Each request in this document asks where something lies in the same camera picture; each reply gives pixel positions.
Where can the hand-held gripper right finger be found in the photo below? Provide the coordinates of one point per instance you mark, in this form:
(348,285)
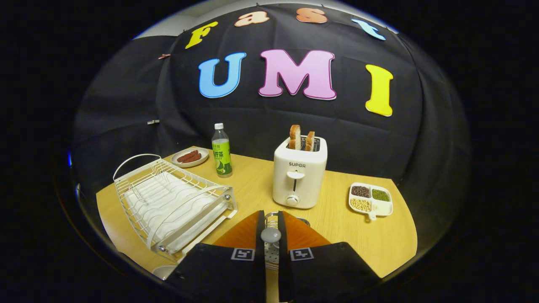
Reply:
(324,273)

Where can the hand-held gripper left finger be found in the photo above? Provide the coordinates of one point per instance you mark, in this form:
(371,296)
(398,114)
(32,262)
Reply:
(223,273)

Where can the white divided dish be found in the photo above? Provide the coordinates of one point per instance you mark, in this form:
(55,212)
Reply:
(382,208)

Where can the small beige plate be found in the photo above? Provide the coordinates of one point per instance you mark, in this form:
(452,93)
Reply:
(203,155)

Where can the pile of yellow soybeans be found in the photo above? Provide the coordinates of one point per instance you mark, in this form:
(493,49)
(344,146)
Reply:
(361,205)

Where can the pile of red beans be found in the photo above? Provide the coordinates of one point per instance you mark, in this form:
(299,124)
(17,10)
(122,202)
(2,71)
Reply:
(361,191)

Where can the white drip tray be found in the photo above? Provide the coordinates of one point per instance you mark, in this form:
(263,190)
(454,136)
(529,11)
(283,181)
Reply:
(168,202)

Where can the white toaster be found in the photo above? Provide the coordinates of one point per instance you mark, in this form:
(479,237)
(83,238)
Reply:
(300,181)

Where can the pile of green beans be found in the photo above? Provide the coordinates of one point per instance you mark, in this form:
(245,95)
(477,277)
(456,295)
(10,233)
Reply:
(380,195)

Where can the green label drink bottle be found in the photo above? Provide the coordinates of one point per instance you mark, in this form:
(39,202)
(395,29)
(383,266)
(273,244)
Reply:
(222,158)

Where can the red meat slice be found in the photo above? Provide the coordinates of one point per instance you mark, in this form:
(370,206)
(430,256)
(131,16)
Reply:
(186,156)
(193,158)

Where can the black backdrop cloth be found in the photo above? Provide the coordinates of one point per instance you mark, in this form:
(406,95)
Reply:
(358,139)

